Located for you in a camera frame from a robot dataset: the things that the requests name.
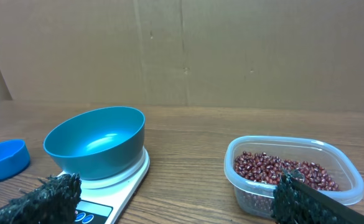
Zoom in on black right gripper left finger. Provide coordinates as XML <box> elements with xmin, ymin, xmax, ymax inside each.
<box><xmin>0</xmin><ymin>174</ymin><xmax>82</xmax><ymax>224</ymax></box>

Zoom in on white digital kitchen scale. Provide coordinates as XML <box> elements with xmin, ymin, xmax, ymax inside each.
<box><xmin>73</xmin><ymin>147</ymin><xmax>150</xmax><ymax>224</ymax></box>

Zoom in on clear plastic container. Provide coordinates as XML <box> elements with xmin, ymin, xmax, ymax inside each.
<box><xmin>224</xmin><ymin>136</ymin><xmax>364</xmax><ymax>218</ymax></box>

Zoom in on blue plastic scoop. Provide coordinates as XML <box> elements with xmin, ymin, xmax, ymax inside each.
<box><xmin>0</xmin><ymin>139</ymin><xmax>30</xmax><ymax>181</ymax></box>

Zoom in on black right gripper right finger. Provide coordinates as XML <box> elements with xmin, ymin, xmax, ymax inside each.
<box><xmin>271</xmin><ymin>170</ymin><xmax>364</xmax><ymax>224</ymax></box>

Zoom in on teal plastic bowl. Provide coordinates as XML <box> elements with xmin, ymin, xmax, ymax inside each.
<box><xmin>43</xmin><ymin>106</ymin><xmax>146</xmax><ymax>180</ymax></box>

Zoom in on red adzuki beans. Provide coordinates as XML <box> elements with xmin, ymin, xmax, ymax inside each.
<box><xmin>233</xmin><ymin>151</ymin><xmax>340</xmax><ymax>191</ymax></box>

